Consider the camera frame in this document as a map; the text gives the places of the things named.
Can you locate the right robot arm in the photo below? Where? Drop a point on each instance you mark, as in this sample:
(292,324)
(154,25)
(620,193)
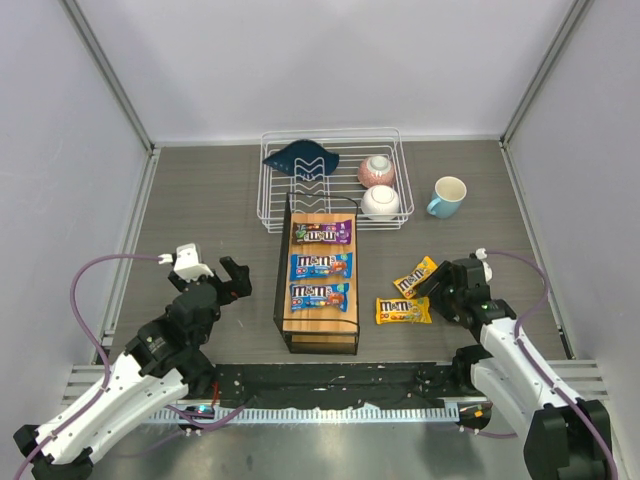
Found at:
(564,435)

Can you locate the light blue mug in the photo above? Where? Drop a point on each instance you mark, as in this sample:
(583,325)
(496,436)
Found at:
(449,193)

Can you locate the white wire dish rack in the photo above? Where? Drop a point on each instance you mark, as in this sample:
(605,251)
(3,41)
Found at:
(311,188)

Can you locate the white cable duct strip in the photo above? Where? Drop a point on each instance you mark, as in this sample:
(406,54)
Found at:
(366,414)

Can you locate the blue candy bag long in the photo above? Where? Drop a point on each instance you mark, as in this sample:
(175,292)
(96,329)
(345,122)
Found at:
(320,266)

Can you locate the dark blue leaf plate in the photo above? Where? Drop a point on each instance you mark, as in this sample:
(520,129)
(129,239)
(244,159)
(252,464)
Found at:
(304,160)

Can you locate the white bowl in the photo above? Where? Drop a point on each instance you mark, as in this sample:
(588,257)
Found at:
(380,203)

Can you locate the blue candy bag short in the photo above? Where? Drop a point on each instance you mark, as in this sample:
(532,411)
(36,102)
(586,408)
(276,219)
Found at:
(313,296)

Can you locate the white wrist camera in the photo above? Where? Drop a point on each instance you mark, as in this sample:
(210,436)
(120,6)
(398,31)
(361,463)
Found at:
(186,263)
(482,255)

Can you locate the yellow candy bag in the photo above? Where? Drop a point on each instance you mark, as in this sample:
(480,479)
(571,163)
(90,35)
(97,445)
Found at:
(392,311)
(407,285)

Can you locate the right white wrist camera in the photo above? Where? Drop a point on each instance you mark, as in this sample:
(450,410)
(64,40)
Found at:
(482,255)

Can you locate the purple candy bag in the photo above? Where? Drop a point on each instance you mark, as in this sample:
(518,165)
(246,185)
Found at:
(330,233)

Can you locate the pink patterned bowl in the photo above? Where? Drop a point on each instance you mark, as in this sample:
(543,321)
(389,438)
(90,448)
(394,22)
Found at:
(376,170)

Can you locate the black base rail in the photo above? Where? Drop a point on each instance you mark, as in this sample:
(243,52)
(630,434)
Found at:
(337,386)

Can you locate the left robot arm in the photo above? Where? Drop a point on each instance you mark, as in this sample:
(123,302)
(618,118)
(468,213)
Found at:
(162,364)

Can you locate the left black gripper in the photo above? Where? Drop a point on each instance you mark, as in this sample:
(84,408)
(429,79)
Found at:
(223,286)

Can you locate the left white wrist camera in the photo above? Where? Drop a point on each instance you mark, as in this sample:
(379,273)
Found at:
(186,263)

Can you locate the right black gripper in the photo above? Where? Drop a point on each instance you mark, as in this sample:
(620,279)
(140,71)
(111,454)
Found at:
(445,288)

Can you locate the black wire wooden shelf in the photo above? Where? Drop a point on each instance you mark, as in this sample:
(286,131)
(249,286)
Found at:
(322,330)

